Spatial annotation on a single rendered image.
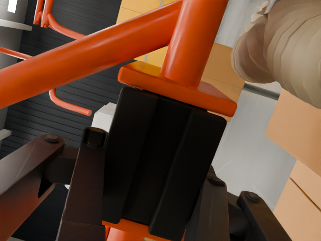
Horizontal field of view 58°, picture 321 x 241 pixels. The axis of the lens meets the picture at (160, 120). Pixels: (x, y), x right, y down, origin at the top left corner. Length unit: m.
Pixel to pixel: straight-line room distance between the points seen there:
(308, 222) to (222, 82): 0.93
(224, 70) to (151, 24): 1.50
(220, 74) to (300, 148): 1.39
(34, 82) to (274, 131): 0.26
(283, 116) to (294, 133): 0.04
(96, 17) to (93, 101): 2.97
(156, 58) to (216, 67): 5.81
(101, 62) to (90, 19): 10.86
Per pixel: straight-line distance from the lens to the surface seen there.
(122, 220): 0.16
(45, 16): 8.32
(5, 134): 12.16
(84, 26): 11.05
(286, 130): 0.32
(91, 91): 11.10
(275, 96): 2.06
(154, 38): 0.17
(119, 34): 0.17
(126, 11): 7.54
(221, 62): 1.66
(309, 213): 1.00
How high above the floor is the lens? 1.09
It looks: 3 degrees down
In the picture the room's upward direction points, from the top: 73 degrees counter-clockwise
